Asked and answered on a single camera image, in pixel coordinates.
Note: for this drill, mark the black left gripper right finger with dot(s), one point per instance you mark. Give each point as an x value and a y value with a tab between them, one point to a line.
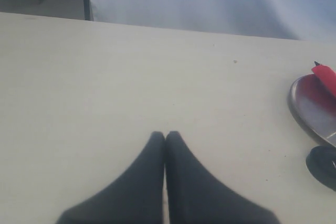
196	196

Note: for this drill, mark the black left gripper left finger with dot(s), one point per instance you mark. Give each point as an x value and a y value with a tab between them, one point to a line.
136	196

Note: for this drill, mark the red flag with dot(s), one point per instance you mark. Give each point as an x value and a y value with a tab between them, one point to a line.
326	75

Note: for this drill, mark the black round object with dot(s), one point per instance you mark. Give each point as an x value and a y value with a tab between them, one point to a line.
321	164

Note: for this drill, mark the round stainless steel plate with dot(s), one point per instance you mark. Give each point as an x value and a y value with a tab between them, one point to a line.
313	106

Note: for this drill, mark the white backdrop cloth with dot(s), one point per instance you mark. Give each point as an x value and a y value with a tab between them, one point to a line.
289	19

